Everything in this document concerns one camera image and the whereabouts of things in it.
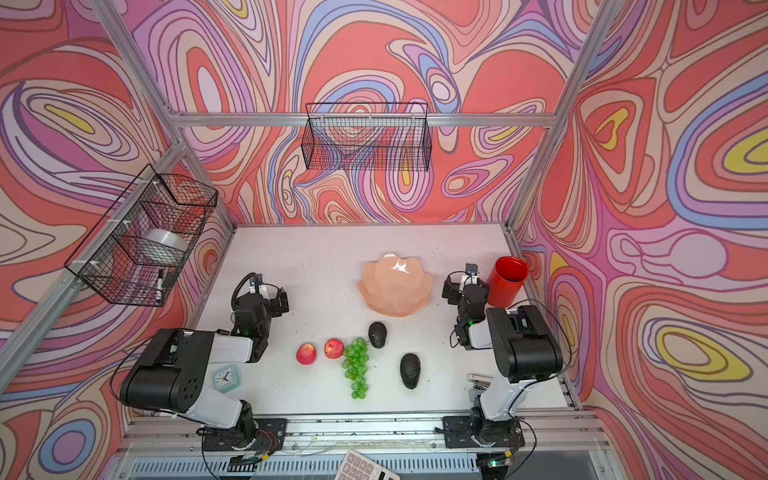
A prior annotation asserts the red apple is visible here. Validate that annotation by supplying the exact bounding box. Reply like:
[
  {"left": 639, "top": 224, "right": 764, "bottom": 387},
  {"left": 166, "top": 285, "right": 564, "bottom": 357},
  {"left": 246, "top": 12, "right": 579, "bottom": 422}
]
[
  {"left": 324, "top": 338, "right": 345, "bottom": 360},
  {"left": 296, "top": 343, "right": 317, "bottom": 366}
]

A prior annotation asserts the dark avocado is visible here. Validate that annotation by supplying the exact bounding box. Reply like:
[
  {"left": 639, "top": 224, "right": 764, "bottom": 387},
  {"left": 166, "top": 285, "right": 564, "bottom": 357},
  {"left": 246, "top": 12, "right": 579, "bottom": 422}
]
[
  {"left": 368, "top": 322, "right": 388, "bottom": 349},
  {"left": 399, "top": 353, "right": 421, "bottom": 390}
]

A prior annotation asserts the green grape bunch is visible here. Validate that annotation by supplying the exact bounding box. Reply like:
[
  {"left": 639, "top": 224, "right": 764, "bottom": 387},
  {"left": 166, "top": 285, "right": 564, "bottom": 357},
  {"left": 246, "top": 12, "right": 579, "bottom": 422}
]
[{"left": 342, "top": 337, "right": 369, "bottom": 400}]

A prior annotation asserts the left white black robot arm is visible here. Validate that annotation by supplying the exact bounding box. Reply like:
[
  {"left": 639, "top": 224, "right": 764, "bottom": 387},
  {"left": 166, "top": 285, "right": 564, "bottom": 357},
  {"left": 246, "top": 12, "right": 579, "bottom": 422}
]
[{"left": 118, "top": 272, "right": 289, "bottom": 458}]

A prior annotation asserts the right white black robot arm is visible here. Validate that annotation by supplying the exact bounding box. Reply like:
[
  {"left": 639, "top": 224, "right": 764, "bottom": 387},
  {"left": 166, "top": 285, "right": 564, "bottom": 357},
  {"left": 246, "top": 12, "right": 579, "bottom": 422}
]
[{"left": 438, "top": 264, "right": 565, "bottom": 451}]

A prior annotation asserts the pink faceted fruit bowl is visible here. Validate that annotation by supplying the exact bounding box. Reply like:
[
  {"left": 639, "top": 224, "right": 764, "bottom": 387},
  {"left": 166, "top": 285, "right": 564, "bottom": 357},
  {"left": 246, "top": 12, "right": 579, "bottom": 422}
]
[{"left": 357, "top": 253, "right": 434, "bottom": 318}]

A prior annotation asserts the red plastic cup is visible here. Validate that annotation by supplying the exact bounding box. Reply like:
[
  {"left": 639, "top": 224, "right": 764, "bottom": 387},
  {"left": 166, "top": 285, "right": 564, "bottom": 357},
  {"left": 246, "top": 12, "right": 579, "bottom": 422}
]
[{"left": 487, "top": 256, "right": 528, "bottom": 308}]

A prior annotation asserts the teal alarm clock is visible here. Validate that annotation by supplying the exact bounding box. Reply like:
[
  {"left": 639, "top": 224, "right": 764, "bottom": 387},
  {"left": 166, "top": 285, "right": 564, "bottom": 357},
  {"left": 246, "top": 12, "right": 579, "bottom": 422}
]
[{"left": 211, "top": 364, "right": 241, "bottom": 393}]

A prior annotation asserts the black marker pen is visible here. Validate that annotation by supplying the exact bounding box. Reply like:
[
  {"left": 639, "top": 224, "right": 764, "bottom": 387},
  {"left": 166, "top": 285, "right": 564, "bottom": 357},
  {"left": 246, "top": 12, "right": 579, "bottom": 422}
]
[{"left": 155, "top": 269, "right": 164, "bottom": 305}]

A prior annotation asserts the silver tape roll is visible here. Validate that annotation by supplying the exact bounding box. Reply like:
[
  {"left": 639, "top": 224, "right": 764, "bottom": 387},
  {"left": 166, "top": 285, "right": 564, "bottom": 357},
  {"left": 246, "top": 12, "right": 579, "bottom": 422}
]
[{"left": 139, "top": 228, "right": 188, "bottom": 266}]

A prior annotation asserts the white calculator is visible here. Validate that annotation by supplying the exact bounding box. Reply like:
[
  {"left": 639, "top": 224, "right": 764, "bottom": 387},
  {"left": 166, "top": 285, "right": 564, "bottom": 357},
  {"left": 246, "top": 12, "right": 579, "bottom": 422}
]
[{"left": 334, "top": 450, "right": 400, "bottom": 480}]

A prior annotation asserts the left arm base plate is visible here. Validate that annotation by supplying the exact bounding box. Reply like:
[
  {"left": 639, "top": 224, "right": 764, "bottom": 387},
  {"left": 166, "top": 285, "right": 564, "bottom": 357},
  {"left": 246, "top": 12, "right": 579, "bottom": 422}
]
[{"left": 196, "top": 417, "right": 288, "bottom": 453}]

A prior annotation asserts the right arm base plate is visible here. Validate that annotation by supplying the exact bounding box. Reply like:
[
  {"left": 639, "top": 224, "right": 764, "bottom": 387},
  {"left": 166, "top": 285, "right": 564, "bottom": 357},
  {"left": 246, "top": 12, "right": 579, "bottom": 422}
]
[{"left": 435, "top": 416, "right": 526, "bottom": 452}]

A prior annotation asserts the black wire basket left wall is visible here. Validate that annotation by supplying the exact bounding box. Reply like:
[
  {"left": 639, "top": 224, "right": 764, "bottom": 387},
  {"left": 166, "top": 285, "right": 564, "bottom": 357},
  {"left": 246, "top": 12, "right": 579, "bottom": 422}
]
[{"left": 64, "top": 166, "right": 218, "bottom": 307}]

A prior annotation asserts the black wire basket wall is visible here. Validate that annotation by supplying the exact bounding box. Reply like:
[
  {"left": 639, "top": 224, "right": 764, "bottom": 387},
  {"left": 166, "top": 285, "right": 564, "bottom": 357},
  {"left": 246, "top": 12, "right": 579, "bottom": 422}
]
[
  {"left": 301, "top": 101, "right": 432, "bottom": 172},
  {"left": 64, "top": 166, "right": 218, "bottom": 307}
]

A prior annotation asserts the black wire basket back wall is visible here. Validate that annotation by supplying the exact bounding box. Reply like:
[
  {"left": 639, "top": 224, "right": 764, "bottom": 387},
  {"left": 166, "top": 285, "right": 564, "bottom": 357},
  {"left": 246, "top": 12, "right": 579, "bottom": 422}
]
[{"left": 301, "top": 101, "right": 432, "bottom": 172}]

